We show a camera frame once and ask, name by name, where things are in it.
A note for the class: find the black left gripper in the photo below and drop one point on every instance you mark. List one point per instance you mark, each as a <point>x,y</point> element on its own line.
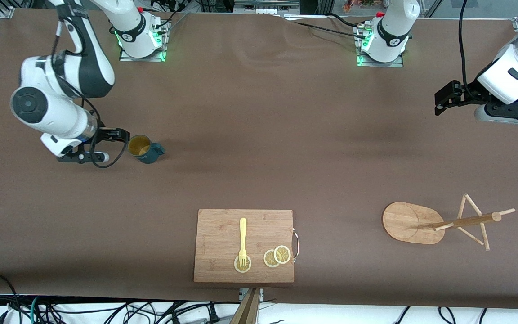
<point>469,93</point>

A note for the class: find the wooden post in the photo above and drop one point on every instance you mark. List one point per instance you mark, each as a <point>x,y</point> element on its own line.
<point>246,310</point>

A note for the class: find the wooden mug rack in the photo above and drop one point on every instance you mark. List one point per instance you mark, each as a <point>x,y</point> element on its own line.
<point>407,222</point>

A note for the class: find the bamboo cutting board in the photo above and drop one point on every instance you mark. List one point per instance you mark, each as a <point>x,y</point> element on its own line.
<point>223,234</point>

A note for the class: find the teal mug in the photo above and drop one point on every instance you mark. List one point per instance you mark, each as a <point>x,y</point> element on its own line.
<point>144,150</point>

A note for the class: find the brown table cover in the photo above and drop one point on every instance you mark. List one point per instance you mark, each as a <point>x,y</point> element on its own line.
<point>259,135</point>

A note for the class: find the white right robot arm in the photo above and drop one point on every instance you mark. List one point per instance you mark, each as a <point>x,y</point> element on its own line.
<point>47,108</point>

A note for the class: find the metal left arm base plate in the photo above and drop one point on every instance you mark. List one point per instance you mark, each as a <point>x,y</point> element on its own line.
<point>378,64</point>

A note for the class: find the metal post bracket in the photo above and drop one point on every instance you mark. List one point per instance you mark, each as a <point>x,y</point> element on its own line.
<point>242,293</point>

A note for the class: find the yellow plastic fork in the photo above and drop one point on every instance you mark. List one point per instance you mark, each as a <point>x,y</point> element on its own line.
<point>243,234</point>

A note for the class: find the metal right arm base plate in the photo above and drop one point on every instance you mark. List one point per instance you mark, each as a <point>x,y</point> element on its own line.
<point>142,58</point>

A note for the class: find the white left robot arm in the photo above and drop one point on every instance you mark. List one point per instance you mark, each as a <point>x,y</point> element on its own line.
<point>394,22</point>

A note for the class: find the lemon slice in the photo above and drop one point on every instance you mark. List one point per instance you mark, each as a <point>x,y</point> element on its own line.
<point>269,259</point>
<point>282,254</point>
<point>237,266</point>

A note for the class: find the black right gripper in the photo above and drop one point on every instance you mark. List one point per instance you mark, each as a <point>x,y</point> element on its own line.
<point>104,134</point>

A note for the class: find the white power strip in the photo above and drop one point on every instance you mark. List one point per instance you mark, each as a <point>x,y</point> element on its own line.
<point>265,6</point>

